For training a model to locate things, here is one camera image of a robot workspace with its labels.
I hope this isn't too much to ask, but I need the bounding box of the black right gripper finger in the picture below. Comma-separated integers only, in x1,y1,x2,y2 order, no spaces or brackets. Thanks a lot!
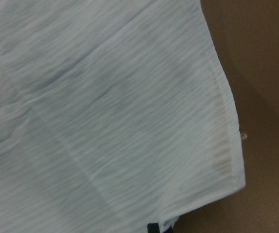
147,223,159,233

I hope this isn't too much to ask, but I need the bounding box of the light blue button shirt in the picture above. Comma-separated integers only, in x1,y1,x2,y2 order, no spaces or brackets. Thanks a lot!
0,0,245,233

